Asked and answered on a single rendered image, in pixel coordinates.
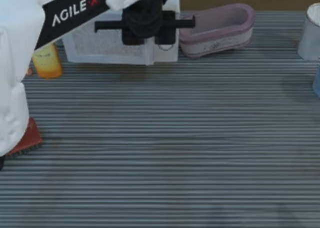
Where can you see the red scrubbing pad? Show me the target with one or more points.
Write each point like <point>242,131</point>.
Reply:
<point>28,137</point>

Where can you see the pink toy bathtub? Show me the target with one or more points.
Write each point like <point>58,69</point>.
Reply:
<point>220,35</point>

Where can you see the white cylindrical cup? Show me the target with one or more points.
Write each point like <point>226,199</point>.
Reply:
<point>310,35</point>

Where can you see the blue cup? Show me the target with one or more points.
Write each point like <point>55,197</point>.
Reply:
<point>317,82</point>

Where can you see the yellow plastic bottle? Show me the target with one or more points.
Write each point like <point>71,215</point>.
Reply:
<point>48,62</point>

